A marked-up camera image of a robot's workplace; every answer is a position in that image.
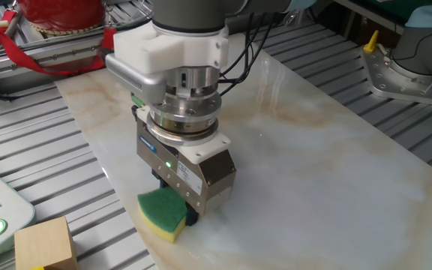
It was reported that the red bag with strap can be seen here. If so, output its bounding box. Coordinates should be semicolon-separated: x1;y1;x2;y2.
0;0;118;76

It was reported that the yellow plastic clip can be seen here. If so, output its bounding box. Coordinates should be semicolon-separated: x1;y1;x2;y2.
362;29;380;53

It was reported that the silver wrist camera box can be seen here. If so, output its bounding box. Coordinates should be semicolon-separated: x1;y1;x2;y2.
105;54;168;106

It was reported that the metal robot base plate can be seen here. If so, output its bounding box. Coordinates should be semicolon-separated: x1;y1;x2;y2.
360;44;432;109

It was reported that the wooden block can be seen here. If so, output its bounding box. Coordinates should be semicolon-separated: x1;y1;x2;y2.
13;216;79;270

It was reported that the green and yellow sponge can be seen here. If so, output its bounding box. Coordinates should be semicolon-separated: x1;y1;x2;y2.
136;186;188;244

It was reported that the marble pattern board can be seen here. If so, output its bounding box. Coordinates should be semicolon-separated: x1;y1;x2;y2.
54;32;432;270

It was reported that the silver Schunk gripper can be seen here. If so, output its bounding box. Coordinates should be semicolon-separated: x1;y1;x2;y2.
136;119;237;227

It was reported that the black gripper cable bundle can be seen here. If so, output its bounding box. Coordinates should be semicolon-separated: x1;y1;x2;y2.
217;13;277;97

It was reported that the white printed wrist mount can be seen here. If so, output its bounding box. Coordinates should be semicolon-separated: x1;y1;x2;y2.
112;22;230;76

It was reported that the aluminium post with bracket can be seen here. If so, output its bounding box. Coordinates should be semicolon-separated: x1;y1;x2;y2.
281;9;309;27

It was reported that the white teach pendant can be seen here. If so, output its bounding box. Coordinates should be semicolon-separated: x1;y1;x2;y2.
0;157;37;269

